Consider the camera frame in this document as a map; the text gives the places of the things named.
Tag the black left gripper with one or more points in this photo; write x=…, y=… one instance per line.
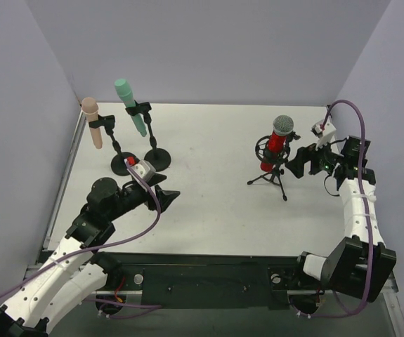
x=157, y=196

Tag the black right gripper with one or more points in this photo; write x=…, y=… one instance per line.
x=307, y=160

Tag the black shock mount tripod stand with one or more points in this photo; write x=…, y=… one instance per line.
x=274, y=176

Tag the black clip mic stand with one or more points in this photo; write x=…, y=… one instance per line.
x=158, y=157
x=117, y=164

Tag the red glitter microphone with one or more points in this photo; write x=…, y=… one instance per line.
x=283, y=125

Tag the mint green microphone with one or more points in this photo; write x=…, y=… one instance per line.
x=125, y=94

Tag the pink microphone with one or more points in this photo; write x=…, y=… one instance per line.
x=90, y=110

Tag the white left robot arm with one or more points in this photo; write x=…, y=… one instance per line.
x=78, y=267

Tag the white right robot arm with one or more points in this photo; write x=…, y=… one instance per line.
x=361, y=263

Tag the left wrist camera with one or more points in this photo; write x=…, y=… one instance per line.
x=139, y=168

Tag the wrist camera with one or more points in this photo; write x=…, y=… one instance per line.
x=324, y=131
x=139, y=168

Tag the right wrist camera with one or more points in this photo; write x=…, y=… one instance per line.
x=324, y=131

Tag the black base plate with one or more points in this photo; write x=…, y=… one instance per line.
x=175, y=281

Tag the aluminium rail frame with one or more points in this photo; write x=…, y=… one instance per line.
x=243, y=180

